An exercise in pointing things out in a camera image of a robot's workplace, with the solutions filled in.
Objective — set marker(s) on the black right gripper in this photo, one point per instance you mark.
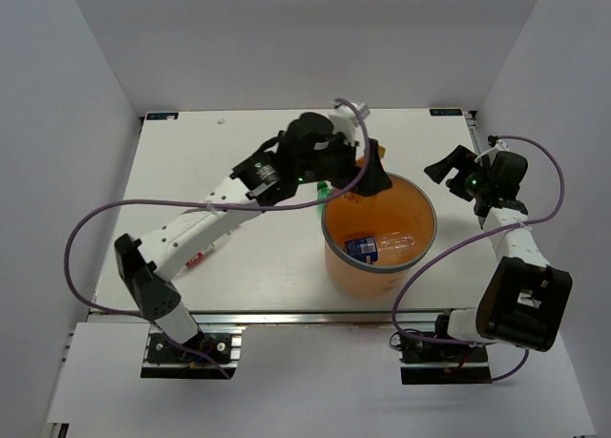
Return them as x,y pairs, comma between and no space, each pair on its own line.
484,166

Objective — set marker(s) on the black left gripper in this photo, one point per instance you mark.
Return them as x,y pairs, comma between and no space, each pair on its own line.
374,178

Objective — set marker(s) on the orange juice bottle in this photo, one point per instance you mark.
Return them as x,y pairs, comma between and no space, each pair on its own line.
367,159

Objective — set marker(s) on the clear bottle red label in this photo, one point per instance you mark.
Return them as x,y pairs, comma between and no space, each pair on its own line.
209,250

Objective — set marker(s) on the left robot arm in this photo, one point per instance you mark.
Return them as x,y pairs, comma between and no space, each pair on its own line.
147,265

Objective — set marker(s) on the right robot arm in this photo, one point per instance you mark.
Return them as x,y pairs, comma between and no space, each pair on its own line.
526,297

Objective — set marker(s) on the orange bin grey rim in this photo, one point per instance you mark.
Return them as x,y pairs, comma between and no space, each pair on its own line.
404,208

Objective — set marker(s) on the blue label bottle in bin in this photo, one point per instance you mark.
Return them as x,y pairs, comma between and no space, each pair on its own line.
382,249

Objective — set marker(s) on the green plastic bottle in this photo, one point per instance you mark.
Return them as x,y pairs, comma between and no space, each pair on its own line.
324,190

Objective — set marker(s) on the right blue corner sticker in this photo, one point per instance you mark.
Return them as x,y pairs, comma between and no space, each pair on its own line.
445,112

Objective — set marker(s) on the blue corner sticker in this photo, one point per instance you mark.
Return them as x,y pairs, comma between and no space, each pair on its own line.
162,116
445,112

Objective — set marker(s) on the left blue corner sticker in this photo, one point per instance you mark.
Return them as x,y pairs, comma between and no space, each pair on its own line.
162,116

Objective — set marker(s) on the aluminium right side rail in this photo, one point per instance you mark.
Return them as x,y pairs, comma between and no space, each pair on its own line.
470,118

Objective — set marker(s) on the aluminium rail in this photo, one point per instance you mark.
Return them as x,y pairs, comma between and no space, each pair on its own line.
410,316
470,118

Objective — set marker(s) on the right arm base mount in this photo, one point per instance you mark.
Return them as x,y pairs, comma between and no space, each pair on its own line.
427,364

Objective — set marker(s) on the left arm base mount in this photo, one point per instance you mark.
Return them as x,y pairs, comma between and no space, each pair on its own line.
213,355

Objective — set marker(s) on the aluminium front rail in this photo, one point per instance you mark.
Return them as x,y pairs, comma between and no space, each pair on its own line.
410,316

